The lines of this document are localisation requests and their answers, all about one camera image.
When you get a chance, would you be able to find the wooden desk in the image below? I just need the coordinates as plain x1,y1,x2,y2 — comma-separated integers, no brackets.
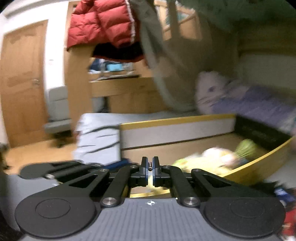
90,77,168,113

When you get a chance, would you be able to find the wooden bed post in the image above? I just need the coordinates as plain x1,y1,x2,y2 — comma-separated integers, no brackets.
64,45,94,131

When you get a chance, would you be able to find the red puffer jacket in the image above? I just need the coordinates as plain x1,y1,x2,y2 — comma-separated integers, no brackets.
67,1,144,62

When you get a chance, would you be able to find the green mosquito net canopy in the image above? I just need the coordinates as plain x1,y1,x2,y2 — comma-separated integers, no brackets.
131,1,295,111

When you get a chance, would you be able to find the yellow cardboard box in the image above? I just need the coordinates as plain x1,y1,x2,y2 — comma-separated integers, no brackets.
119,114,293,185

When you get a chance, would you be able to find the grey chair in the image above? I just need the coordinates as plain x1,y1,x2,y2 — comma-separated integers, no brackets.
44,86,72,148

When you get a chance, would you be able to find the purple heart patterned quilt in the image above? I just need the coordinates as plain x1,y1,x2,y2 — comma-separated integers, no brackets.
195,71,295,135

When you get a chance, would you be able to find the yellow plush toy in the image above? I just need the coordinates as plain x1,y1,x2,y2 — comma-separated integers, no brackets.
172,139,257,176

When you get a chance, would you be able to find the wooden door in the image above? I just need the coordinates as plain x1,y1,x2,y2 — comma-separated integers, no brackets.
1,20,48,147

